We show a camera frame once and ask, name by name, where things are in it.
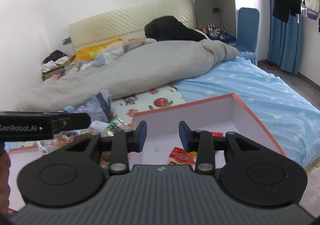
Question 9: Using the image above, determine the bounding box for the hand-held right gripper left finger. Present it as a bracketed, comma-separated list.
[65, 121, 147, 174]

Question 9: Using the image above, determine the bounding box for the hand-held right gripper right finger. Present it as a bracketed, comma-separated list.
[179, 121, 258, 174]

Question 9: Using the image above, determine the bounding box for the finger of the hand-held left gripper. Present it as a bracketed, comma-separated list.
[51, 112, 91, 132]

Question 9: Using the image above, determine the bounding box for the pile of mixed snack packets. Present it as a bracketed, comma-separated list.
[37, 120, 133, 168]

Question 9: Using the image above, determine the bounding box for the white box with orange rim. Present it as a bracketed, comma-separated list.
[126, 93, 287, 167]

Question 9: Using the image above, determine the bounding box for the red yellow snack packet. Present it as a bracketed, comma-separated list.
[169, 146, 198, 166]

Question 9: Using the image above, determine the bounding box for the crumpled blue plastic bag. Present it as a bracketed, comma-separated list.
[76, 91, 112, 124]

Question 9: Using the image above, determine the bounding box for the floral fruit print mat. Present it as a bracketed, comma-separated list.
[100, 83, 187, 129]

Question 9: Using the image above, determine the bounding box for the white box lid orange rim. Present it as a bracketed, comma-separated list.
[7, 147, 40, 212]

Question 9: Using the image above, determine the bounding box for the cardboard box of clothes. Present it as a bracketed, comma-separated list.
[41, 50, 76, 81]

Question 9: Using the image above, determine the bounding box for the grey duvet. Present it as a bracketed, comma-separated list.
[15, 39, 240, 113]

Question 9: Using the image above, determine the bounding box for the yellow cloth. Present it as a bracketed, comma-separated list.
[74, 38, 124, 62]

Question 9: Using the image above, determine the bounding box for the blue star bed sheet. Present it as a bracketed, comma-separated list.
[175, 56, 320, 169]

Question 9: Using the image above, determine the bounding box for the black garment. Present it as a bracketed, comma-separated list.
[144, 16, 208, 42]

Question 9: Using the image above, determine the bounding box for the group of bedside bottles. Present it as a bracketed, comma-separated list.
[199, 24, 237, 41]

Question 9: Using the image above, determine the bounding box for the cream quilted headboard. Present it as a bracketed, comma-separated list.
[69, 0, 197, 51]

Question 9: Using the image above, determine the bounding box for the blue covered chair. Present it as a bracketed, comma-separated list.
[236, 7, 260, 66]

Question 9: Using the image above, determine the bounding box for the blue curtain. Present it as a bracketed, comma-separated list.
[267, 0, 307, 75]

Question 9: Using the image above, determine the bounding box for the black power cable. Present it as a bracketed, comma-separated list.
[218, 10, 227, 35]

